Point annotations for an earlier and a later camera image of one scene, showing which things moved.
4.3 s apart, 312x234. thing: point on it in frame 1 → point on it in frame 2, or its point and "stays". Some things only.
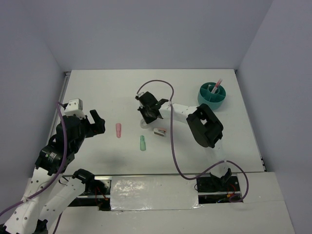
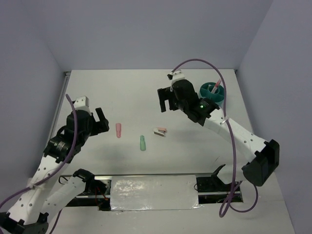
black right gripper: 147,120 → 165,93
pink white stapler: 160,131 stays
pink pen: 216,86 stays
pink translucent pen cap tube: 118,129 stays
